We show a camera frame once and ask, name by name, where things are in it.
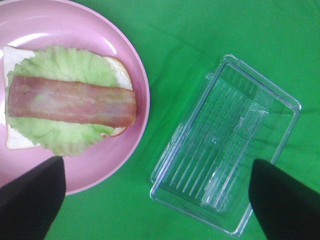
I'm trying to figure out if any bacon strip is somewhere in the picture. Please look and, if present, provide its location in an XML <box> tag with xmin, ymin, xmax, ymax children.
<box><xmin>7</xmin><ymin>76</ymin><xmax>137</xmax><ymax>128</ymax></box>

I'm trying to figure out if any pink round plate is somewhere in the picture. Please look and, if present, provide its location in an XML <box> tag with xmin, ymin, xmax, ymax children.
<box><xmin>0</xmin><ymin>0</ymin><xmax>150</xmax><ymax>195</ymax></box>

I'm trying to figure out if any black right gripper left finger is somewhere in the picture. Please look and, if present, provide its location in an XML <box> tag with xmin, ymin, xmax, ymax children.
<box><xmin>0</xmin><ymin>156</ymin><xmax>66</xmax><ymax>240</ymax></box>

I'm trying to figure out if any green lettuce leaf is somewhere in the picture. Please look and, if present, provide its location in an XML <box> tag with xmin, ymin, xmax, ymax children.
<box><xmin>5</xmin><ymin>45</ymin><xmax>122</xmax><ymax>156</ymax></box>

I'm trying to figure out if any right clear plastic tray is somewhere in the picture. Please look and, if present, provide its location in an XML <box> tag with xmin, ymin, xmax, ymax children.
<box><xmin>150</xmin><ymin>54</ymin><xmax>302</xmax><ymax>237</ymax></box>

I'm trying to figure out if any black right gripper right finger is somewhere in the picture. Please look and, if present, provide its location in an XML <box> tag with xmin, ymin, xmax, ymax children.
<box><xmin>248</xmin><ymin>159</ymin><xmax>320</xmax><ymax>240</ymax></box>

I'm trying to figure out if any green tablecloth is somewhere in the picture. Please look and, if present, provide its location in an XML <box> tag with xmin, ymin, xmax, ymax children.
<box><xmin>47</xmin><ymin>0</ymin><xmax>320</xmax><ymax>240</ymax></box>

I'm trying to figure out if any bread slice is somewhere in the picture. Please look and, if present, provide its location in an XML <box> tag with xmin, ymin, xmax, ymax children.
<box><xmin>2</xmin><ymin>45</ymin><xmax>133</xmax><ymax>150</ymax></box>

